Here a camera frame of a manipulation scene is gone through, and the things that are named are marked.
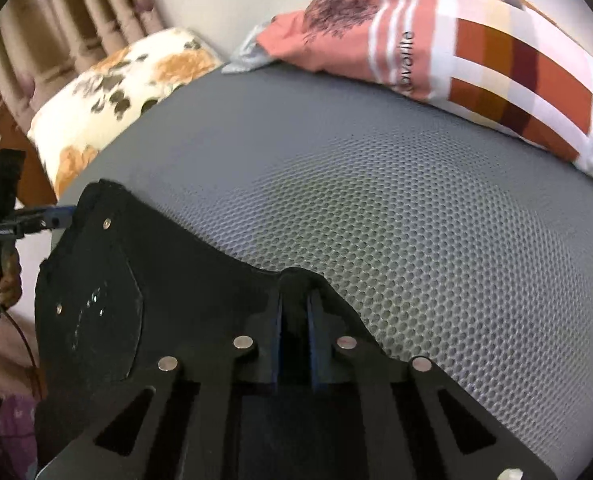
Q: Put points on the plaid orange white pillow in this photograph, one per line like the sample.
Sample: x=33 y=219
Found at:
x=476 y=50

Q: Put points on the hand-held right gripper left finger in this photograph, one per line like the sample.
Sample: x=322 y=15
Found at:
x=275 y=336

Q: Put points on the person's purple patterned clothing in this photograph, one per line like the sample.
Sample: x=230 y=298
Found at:
x=11 y=425

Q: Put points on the white orange floral pillow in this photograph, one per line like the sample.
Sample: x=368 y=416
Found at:
x=126 y=85

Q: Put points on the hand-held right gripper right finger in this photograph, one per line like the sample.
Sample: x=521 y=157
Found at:
x=316 y=340

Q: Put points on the beige pleated curtain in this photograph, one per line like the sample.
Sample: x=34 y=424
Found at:
x=76 y=10

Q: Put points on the person's left hand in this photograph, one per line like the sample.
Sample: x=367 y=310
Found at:
x=5 y=282

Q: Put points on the black pants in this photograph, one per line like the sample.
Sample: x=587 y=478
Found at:
x=176 y=285

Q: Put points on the grey mesh mattress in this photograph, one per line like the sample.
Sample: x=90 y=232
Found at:
x=376 y=210

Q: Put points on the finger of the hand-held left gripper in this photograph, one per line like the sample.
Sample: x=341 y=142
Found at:
x=51 y=221

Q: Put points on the brown wooden cabinet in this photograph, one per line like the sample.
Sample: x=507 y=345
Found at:
x=1 y=125

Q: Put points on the grey crumpled cloth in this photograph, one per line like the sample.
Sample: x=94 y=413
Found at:
x=246 y=52

